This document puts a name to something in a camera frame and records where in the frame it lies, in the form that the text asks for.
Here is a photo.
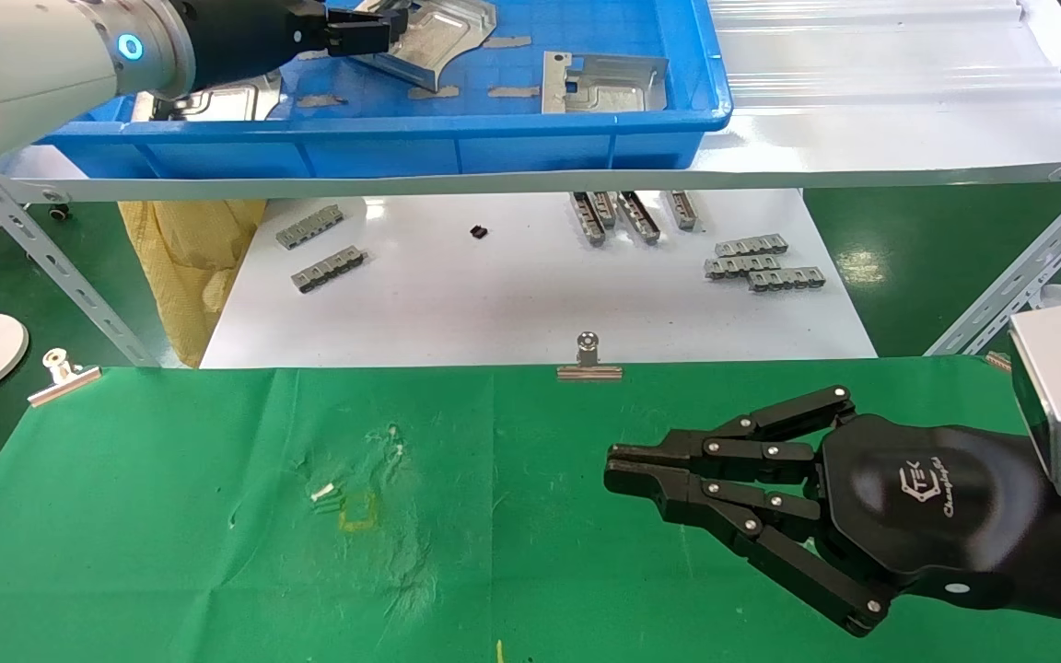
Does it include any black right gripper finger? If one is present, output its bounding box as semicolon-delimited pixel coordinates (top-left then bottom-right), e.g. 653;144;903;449
604;470;893;638
604;385;859;483

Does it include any white flat board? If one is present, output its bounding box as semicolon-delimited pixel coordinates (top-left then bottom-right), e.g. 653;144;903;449
201;189;879;369

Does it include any stamped sheet metal part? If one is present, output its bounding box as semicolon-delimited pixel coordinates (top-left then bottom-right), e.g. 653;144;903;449
542;52;670;116
132;72;285;123
346;0;498;91

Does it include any green cloth mat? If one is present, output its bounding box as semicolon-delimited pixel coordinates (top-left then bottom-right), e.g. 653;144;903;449
0;357;1061;663

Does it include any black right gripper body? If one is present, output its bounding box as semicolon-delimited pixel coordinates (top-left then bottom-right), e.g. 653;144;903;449
807;414;1056;611

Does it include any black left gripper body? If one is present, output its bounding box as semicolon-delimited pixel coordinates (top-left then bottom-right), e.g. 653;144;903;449
194;0;331;90

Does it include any yellow woven bag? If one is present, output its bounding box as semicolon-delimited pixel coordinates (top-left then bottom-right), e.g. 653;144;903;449
119;198;267;367

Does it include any white slotted-angle metal rack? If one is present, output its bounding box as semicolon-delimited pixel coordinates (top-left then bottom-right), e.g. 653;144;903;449
0;0;1061;369

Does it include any blue plastic bin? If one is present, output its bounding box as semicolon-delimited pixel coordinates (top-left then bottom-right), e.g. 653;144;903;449
33;0;734;180

